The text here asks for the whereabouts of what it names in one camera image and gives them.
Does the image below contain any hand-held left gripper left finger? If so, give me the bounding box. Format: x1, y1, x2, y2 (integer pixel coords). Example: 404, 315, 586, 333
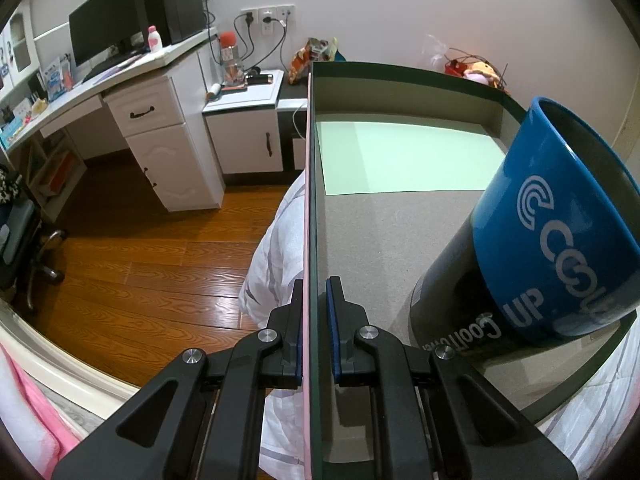
52, 277, 306, 480

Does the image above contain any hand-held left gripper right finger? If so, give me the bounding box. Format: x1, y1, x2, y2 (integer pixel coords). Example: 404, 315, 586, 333
325, 276, 581, 480

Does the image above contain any dark green cardboard box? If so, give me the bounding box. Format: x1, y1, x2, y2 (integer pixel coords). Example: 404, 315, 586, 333
301, 60, 638, 480

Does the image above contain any blue mug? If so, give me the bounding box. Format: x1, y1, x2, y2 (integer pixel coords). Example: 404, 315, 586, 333
472, 95, 640, 348

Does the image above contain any white striped quilt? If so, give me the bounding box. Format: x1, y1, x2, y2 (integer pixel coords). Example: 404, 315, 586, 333
239, 170, 640, 480

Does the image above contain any light green paper sheet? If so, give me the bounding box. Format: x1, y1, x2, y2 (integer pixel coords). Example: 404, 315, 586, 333
315, 115, 508, 196

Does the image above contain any white bedside cabinet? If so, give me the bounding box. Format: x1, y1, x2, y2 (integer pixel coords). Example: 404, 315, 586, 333
202, 67, 286, 176

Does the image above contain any black white side counter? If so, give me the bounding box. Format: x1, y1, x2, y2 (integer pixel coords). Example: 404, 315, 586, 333
277, 80, 311, 171

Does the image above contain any white corner desk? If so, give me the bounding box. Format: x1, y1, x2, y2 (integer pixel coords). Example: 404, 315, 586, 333
0, 27, 226, 213

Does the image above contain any orange snack bag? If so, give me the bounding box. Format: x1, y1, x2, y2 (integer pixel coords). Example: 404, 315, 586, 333
287, 37, 331, 83

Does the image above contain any pink blanket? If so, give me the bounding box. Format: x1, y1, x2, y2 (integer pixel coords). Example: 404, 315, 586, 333
0, 340, 81, 480

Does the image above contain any clear bottle red cap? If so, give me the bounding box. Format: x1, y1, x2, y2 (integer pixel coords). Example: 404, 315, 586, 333
220, 31, 245, 86

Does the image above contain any clear plastic bag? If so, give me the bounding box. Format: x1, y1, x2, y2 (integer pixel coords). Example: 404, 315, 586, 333
425, 34, 451, 68

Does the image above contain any black office chair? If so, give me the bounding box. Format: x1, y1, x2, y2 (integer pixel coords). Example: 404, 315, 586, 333
0, 165, 68, 311

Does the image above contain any black keyboard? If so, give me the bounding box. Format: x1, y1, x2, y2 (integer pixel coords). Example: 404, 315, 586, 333
82, 52, 136, 83

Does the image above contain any black computer tower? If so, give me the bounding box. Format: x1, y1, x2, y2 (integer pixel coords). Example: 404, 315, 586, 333
140, 0, 208, 46

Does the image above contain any blue white box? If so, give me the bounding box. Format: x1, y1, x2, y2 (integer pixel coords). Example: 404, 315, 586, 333
42, 55, 73, 101

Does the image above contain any black computer monitor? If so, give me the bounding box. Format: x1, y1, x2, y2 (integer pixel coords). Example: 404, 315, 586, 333
68, 0, 143, 68

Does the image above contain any white hutch cabinet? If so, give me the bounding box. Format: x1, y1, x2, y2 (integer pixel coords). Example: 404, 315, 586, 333
0, 0, 36, 91

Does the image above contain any white charger cable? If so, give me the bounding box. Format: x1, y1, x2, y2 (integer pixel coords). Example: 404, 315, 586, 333
291, 100, 308, 141

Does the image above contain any white curved bed frame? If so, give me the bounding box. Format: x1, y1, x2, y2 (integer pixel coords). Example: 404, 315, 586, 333
0, 300, 141, 441

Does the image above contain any black power cable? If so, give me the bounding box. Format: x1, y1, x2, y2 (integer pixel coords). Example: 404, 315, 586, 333
252, 19, 289, 70
234, 14, 253, 70

